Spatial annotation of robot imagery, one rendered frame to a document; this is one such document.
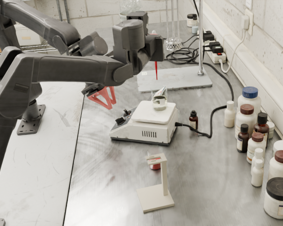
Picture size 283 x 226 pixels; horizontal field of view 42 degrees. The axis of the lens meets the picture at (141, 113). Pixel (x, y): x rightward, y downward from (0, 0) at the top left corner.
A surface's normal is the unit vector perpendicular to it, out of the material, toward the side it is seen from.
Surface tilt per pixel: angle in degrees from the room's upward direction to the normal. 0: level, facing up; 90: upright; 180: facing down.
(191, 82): 0
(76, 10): 90
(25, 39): 93
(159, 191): 0
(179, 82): 0
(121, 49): 90
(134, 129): 90
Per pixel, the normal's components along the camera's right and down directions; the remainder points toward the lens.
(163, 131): -0.30, 0.49
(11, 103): 0.62, 0.35
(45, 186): -0.08, -0.86
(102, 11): 0.06, 0.49
